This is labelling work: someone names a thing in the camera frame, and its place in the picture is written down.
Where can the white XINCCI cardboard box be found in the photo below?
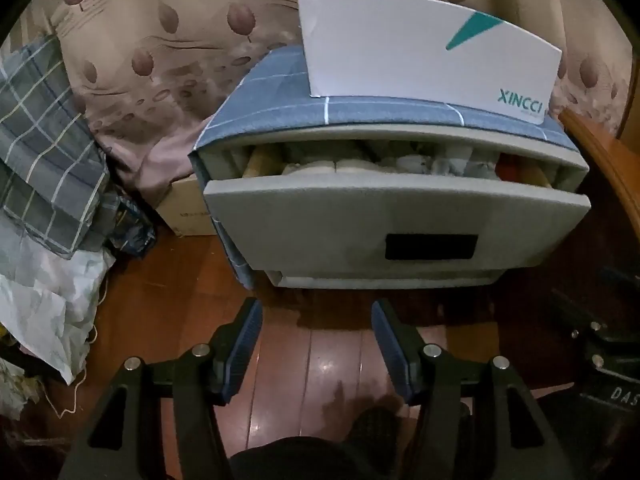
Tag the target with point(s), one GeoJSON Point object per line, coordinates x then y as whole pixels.
{"type": "Point", "coordinates": [428, 50]}

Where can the beige leaf-pattern bedsheet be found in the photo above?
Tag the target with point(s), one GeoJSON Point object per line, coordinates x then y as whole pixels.
{"type": "Point", "coordinates": [149, 73]}

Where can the brown cardboard box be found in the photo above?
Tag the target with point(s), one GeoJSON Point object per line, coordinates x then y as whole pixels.
{"type": "Point", "coordinates": [184, 211]}

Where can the grey nightstand cabinet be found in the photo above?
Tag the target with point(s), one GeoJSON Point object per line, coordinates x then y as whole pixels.
{"type": "Point", "coordinates": [395, 159]}

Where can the grey wooden drawer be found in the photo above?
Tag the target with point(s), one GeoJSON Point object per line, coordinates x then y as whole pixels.
{"type": "Point", "coordinates": [365, 228]}

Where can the wooden chair frame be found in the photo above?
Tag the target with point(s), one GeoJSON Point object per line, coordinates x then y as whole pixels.
{"type": "Point", "coordinates": [617, 163]}

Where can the red underwear roll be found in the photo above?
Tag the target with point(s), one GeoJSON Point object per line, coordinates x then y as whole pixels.
{"type": "Point", "coordinates": [508, 168]}

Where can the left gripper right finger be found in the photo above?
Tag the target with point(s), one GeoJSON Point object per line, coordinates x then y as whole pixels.
{"type": "Point", "coordinates": [476, 420]}

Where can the dark plastic bag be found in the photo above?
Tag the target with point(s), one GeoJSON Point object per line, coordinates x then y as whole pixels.
{"type": "Point", "coordinates": [122, 226]}

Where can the grey plaid blanket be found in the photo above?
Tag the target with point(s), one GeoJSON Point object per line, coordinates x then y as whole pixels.
{"type": "Point", "coordinates": [53, 174]}

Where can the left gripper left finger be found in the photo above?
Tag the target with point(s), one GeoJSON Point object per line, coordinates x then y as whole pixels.
{"type": "Point", "coordinates": [123, 437]}

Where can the blue checked cloth cover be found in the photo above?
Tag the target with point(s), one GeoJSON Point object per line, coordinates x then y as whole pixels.
{"type": "Point", "coordinates": [320, 105]}

